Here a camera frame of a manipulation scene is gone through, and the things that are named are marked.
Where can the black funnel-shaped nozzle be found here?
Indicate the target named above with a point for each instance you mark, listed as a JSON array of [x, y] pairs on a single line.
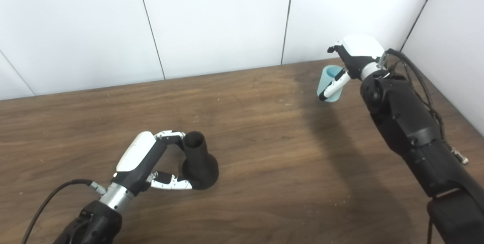
[[198, 164]]

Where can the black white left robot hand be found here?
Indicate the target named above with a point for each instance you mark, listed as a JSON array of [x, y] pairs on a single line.
[[138, 160]]

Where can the light blue cylinder cup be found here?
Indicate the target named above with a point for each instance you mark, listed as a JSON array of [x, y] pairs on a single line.
[[327, 79]]

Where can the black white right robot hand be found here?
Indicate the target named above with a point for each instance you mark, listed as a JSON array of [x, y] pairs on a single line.
[[357, 55]]

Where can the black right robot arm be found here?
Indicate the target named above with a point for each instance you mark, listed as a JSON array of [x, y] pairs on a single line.
[[412, 130]]

